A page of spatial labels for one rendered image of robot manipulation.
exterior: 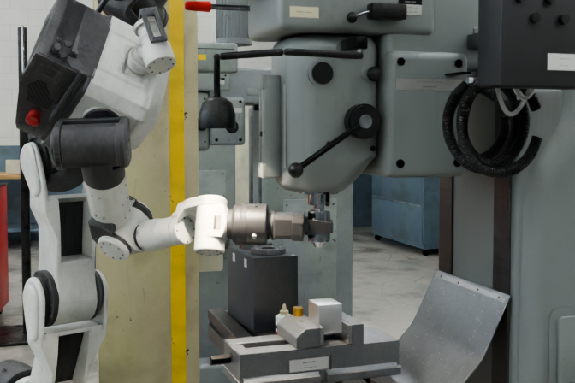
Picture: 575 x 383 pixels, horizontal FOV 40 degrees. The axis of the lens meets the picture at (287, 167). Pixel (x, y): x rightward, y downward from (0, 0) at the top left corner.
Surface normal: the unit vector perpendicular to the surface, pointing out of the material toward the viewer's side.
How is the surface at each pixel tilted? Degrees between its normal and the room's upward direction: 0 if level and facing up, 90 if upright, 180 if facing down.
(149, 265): 90
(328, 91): 90
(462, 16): 90
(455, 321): 63
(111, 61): 58
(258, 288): 90
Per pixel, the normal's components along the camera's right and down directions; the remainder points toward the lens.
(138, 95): 0.55, -0.50
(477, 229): -0.95, 0.02
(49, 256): -0.76, 0.04
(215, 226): -0.04, -0.31
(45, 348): 0.65, 0.18
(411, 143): 0.30, 0.05
